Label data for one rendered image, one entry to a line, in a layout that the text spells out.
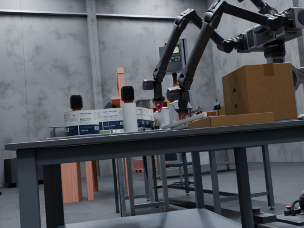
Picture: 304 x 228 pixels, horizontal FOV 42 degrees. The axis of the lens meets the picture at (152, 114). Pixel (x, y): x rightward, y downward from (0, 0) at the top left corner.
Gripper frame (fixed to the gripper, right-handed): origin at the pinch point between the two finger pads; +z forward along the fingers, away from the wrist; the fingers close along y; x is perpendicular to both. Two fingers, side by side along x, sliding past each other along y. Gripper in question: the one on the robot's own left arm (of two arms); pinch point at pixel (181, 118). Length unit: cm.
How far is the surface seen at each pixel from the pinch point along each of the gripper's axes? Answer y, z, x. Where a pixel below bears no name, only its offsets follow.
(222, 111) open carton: -92, 92, -144
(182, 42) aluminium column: -13, -25, -55
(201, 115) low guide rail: 5, -31, 44
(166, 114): 0.6, 16.5, -30.2
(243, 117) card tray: 0, -50, 75
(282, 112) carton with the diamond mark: -33, -34, 49
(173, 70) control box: -5.9, -8.3, -46.6
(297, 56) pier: -572, 324, -751
